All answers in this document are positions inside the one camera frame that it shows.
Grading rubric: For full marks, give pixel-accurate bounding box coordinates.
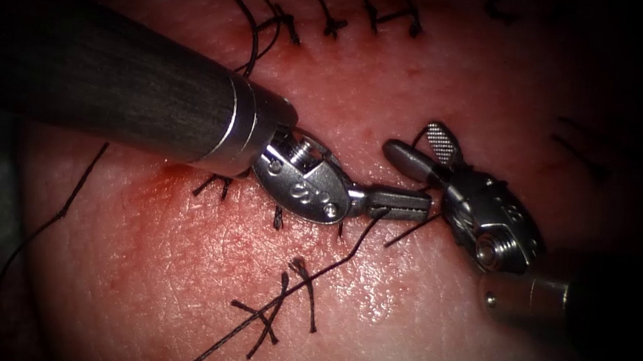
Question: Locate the right arm needle driver jaw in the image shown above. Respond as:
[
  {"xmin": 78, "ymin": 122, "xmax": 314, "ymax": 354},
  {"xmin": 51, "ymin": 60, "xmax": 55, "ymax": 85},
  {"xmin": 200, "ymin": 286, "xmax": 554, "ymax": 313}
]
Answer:
[
  {"xmin": 421, "ymin": 119, "xmax": 470, "ymax": 172},
  {"xmin": 380, "ymin": 137, "xmax": 451, "ymax": 188}
]

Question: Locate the tissue pad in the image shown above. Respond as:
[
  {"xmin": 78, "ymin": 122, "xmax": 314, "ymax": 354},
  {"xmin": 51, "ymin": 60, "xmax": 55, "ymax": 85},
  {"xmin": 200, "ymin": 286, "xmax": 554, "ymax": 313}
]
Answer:
[{"xmin": 0, "ymin": 0, "xmax": 643, "ymax": 361}]

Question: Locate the black stitching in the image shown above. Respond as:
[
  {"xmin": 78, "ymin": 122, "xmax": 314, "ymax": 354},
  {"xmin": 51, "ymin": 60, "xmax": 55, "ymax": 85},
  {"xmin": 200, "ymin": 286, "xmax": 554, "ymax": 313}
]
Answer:
[
  {"xmin": 190, "ymin": 169, "xmax": 352, "ymax": 238},
  {"xmin": 224, "ymin": 250, "xmax": 325, "ymax": 361},
  {"xmin": 482, "ymin": 0, "xmax": 524, "ymax": 27},
  {"xmin": 268, "ymin": 0, "xmax": 427, "ymax": 59},
  {"xmin": 547, "ymin": 114, "xmax": 618, "ymax": 181}
]

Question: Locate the black thread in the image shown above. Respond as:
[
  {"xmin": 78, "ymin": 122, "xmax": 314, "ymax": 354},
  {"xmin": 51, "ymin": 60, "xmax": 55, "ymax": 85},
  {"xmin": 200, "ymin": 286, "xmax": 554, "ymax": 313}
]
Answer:
[{"xmin": 0, "ymin": 0, "xmax": 464, "ymax": 361}]

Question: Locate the left arm needle driver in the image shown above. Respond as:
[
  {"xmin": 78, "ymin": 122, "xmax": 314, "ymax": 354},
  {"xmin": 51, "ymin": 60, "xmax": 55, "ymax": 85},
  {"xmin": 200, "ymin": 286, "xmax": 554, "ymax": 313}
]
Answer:
[{"xmin": 246, "ymin": 126, "xmax": 376, "ymax": 230}]

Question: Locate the left arm needle driver jaw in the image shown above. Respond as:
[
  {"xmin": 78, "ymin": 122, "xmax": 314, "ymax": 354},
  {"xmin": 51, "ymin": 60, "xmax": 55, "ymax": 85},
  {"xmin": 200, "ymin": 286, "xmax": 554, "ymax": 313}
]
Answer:
[
  {"xmin": 366, "ymin": 203, "xmax": 431, "ymax": 225},
  {"xmin": 366, "ymin": 184, "xmax": 435, "ymax": 212}
]

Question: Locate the right arm needle driver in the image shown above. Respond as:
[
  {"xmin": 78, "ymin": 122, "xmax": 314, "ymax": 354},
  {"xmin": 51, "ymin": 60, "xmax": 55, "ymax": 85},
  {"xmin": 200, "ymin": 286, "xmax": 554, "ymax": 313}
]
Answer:
[{"xmin": 432, "ymin": 164, "xmax": 554, "ymax": 280}]

